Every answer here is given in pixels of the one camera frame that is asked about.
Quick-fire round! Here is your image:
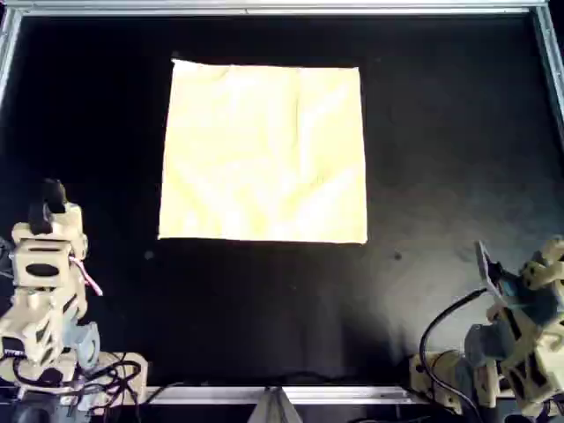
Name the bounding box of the black left base cable tangle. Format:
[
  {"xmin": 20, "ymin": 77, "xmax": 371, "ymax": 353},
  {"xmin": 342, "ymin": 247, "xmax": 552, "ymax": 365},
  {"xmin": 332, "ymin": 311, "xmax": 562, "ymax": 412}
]
[{"xmin": 0, "ymin": 352, "xmax": 149, "ymax": 419}]

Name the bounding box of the grey triangular camera stand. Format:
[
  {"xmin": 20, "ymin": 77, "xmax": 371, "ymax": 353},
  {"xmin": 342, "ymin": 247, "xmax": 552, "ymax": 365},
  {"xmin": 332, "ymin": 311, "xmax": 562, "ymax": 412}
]
[{"xmin": 249, "ymin": 386, "xmax": 305, "ymax": 423}]

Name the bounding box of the pale yellow square cloth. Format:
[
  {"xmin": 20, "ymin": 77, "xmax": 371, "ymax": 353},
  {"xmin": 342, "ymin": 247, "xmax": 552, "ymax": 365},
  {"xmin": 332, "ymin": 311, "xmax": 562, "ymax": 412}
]
[{"xmin": 157, "ymin": 58, "xmax": 368, "ymax": 245}]

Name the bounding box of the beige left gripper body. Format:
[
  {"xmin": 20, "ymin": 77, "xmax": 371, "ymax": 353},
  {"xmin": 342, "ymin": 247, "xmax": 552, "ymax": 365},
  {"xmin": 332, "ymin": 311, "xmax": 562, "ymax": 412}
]
[{"xmin": 11, "ymin": 202, "xmax": 89, "ymax": 293}]

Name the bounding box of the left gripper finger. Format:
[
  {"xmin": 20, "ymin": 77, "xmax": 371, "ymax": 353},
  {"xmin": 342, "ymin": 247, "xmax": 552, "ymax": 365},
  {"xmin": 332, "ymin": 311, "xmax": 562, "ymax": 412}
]
[
  {"xmin": 41, "ymin": 178, "xmax": 68, "ymax": 216},
  {"xmin": 26, "ymin": 199, "xmax": 55, "ymax": 234}
]

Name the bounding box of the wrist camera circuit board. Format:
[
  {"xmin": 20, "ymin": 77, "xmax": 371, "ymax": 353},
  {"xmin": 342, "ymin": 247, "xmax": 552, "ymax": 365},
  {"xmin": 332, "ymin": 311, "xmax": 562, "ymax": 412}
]
[{"xmin": 474, "ymin": 240, "xmax": 507, "ymax": 306}]

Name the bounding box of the beige right arm base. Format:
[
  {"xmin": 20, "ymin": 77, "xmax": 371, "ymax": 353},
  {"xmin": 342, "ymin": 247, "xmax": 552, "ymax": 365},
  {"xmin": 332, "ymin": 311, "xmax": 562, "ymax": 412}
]
[{"xmin": 408, "ymin": 350, "xmax": 501, "ymax": 413}]

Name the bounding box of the thick black camera cable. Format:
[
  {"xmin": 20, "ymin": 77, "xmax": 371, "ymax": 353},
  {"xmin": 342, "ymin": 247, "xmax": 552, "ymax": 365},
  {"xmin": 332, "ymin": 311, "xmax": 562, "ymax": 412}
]
[{"xmin": 418, "ymin": 288, "xmax": 491, "ymax": 418}]

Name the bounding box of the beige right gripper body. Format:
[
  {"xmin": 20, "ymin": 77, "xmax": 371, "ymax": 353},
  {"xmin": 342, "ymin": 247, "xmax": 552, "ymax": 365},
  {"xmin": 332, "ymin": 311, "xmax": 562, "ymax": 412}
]
[{"xmin": 523, "ymin": 236, "xmax": 564, "ymax": 291}]

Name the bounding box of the beige left arm base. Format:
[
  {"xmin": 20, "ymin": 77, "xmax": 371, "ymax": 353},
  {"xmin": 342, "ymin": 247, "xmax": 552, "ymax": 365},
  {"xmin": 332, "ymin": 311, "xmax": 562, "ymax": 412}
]
[{"xmin": 94, "ymin": 351, "xmax": 150, "ymax": 404}]

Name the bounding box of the thin black table edge cable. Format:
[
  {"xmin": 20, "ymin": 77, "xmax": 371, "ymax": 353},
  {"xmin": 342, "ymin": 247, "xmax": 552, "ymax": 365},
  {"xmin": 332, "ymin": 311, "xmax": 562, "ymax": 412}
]
[{"xmin": 143, "ymin": 372, "xmax": 375, "ymax": 404}]

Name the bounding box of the red white servo wire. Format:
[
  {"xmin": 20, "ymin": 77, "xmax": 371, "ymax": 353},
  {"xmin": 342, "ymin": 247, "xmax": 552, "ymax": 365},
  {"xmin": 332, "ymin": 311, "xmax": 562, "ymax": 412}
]
[{"xmin": 71, "ymin": 256, "xmax": 104, "ymax": 297}]

